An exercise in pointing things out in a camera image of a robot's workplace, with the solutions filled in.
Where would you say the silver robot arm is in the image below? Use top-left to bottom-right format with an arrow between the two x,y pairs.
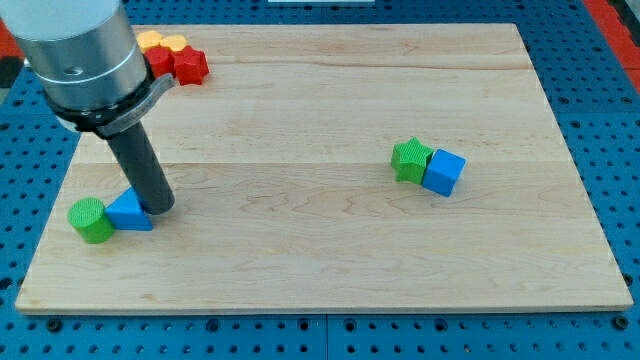
1,0 -> 175,139

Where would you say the blue cube block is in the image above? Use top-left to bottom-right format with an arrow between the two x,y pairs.
421,149 -> 466,197

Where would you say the wooden board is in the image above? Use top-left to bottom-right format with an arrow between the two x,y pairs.
15,23 -> 633,315

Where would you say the green star block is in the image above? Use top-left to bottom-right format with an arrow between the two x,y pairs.
390,137 -> 435,185

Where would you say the red star block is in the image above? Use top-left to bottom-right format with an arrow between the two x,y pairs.
173,45 -> 209,86

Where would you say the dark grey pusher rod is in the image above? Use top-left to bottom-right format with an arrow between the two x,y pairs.
107,123 -> 175,215

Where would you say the blue triangle block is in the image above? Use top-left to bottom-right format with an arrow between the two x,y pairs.
105,188 -> 153,231

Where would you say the yellow heart block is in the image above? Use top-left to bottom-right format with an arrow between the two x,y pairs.
159,35 -> 189,52

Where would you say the red round block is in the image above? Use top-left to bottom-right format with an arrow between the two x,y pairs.
144,47 -> 175,78

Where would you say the yellow hexagon block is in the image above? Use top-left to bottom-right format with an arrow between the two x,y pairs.
136,30 -> 163,53

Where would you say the green cylinder block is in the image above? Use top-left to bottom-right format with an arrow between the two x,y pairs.
67,197 -> 115,244

